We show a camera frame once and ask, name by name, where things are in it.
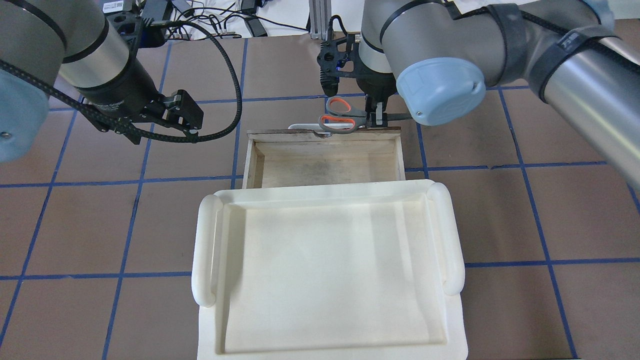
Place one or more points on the aluminium frame post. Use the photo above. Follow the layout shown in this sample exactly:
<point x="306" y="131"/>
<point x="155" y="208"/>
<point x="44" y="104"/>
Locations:
<point x="320" y="12"/>

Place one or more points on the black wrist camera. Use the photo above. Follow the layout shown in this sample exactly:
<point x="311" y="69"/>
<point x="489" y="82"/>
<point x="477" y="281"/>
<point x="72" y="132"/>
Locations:
<point x="337" y="58"/>

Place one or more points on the black power brick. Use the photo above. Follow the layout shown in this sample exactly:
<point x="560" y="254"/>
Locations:
<point x="255" y="27"/>

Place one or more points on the white drawer handle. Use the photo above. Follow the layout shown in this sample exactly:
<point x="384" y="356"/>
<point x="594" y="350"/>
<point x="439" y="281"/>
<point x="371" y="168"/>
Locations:
<point x="332" y="127"/>

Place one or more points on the open wooden drawer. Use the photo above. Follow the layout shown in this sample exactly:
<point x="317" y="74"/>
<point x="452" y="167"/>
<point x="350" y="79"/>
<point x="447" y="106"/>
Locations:
<point x="305" y="157"/>

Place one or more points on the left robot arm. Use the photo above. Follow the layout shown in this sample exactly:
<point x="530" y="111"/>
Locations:
<point x="95" y="51"/>

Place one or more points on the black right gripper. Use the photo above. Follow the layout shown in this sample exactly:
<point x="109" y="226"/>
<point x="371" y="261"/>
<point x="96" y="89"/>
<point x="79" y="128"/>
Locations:
<point x="378" y="88"/>

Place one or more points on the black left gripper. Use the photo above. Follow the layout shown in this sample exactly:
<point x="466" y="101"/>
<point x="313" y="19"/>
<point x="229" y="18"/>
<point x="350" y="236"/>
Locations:
<point x="119" y="94"/>

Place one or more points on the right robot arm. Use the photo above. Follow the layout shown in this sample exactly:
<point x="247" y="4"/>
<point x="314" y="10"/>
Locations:
<point x="566" y="50"/>

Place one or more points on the grey orange handled scissors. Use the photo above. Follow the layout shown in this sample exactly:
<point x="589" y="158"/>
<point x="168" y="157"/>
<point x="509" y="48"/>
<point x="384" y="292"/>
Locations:
<point x="339" y="110"/>

